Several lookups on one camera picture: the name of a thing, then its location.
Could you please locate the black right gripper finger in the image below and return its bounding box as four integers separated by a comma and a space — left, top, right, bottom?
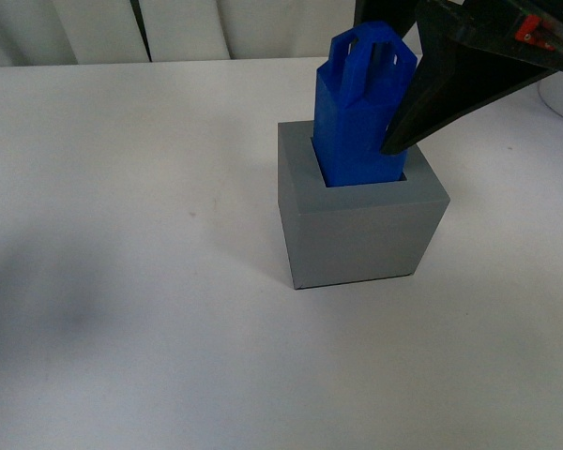
380, 1, 563, 155

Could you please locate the blue plastic insert part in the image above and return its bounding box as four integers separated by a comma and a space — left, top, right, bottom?
312, 22, 418, 188

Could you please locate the gray cube base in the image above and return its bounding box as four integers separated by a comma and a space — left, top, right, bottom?
278, 121, 449, 290

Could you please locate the white curtain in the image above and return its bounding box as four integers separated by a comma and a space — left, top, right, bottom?
0, 1, 356, 67

